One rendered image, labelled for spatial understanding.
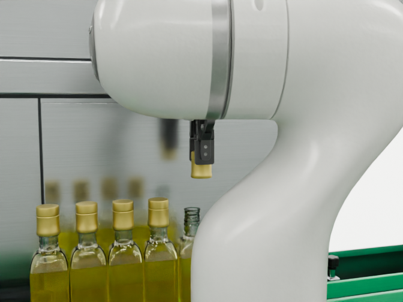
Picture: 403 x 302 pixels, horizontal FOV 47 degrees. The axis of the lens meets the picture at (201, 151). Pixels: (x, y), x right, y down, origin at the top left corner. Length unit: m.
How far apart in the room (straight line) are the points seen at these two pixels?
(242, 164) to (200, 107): 0.64
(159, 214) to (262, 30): 0.51
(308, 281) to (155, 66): 0.17
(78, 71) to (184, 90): 0.59
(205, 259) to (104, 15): 0.17
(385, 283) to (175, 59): 0.85
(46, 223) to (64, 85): 0.26
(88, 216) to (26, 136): 0.22
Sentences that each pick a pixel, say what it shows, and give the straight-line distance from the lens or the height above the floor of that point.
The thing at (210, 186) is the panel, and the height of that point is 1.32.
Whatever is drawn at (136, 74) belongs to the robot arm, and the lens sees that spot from 0.29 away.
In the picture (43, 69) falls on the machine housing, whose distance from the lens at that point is 0.87.
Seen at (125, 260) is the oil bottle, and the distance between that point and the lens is 0.76.
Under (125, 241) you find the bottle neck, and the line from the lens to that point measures 0.77.
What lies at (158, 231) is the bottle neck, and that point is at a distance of 0.77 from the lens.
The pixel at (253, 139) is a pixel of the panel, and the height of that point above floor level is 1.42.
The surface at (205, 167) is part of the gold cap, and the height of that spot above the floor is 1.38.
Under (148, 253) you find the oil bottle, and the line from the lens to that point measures 0.77.
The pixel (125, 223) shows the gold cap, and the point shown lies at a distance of 0.76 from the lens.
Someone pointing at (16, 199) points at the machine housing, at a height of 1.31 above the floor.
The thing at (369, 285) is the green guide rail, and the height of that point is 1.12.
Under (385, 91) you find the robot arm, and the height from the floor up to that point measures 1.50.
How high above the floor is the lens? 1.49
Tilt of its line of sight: 6 degrees down
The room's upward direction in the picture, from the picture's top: straight up
